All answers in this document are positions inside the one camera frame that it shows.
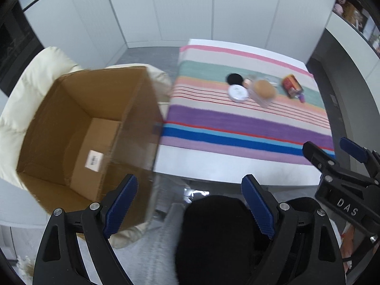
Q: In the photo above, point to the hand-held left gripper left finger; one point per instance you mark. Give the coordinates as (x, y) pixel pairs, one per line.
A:
(121, 204)

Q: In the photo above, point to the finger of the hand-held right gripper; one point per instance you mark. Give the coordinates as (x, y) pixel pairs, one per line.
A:
(353, 150)
(314, 154)

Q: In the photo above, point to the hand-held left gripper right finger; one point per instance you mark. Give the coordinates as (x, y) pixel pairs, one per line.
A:
(258, 207)

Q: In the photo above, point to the blue bottle with purple cap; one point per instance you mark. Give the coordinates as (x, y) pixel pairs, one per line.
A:
(301, 98)

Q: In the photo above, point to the brown cardboard box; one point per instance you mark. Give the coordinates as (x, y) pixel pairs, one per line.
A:
(89, 101)

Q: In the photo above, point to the person's right hand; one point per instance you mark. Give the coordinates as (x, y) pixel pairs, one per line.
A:
(347, 243)

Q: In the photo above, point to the person's black trousers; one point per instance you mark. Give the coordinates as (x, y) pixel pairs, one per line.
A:
(213, 237)

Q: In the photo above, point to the grey knit cloth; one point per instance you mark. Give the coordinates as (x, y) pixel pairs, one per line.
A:
(172, 237)

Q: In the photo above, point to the clear container with tan puff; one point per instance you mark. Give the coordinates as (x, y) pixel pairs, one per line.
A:
(264, 90)

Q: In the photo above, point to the striped multicolour cloth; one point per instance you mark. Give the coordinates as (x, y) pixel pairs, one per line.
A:
(237, 124)

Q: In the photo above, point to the white round jar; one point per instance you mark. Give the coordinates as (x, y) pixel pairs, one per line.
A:
(238, 93)

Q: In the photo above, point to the small glass bottle pink cap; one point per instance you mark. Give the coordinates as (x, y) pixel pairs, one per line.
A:
(248, 82)

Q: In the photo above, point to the black round compact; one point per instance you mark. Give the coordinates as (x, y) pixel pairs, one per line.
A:
(234, 79)

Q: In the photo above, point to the white built-in counter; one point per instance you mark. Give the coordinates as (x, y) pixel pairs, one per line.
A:
(350, 32)

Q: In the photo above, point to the cream padded chair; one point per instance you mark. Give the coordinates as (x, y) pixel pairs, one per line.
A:
(38, 74)

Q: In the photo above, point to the dark glass cabinet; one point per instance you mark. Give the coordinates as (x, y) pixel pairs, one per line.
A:
(17, 44)

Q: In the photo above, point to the white wardrobe doors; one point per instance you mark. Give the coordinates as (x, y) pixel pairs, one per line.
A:
(178, 6)

